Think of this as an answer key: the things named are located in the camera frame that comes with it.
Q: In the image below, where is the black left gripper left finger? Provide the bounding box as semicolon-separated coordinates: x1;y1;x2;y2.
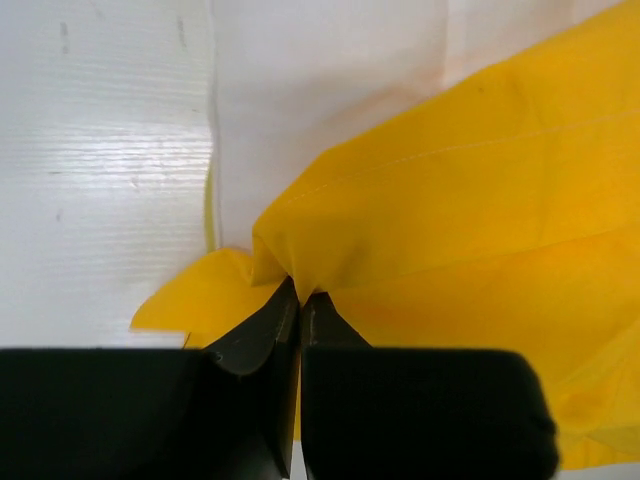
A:
1;280;299;479

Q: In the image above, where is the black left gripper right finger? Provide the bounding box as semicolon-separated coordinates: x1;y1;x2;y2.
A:
300;293;559;479

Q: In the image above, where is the yellow pillowcase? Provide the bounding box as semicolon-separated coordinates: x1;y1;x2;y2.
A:
132;1;639;470

